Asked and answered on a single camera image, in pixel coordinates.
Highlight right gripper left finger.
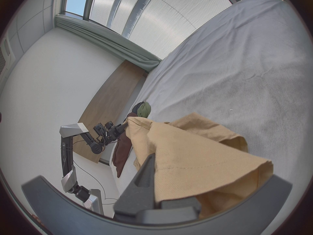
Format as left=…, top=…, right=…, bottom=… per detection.
left=113, top=153, right=157, bottom=217

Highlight dark brown shorts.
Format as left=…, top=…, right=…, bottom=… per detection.
left=114, top=112, right=134, bottom=179

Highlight tan shorts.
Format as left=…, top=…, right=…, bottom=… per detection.
left=126, top=112, right=274, bottom=220

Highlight bed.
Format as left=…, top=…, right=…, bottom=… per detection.
left=73, top=0, right=313, bottom=205

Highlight green garment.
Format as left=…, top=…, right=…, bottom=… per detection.
left=136, top=102, right=152, bottom=118

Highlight window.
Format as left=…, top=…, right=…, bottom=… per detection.
left=61, top=0, right=245, bottom=61

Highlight white air vent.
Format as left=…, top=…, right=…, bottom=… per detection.
left=0, top=39, right=13, bottom=83

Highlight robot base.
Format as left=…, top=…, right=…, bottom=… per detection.
left=82, top=189, right=105, bottom=216

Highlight grey-green curtain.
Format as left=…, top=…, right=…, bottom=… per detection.
left=54, top=14, right=162, bottom=73

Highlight black cable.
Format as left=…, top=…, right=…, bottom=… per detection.
left=73, top=160, right=118, bottom=203

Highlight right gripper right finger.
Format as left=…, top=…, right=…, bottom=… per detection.
left=156, top=197, right=202, bottom=215

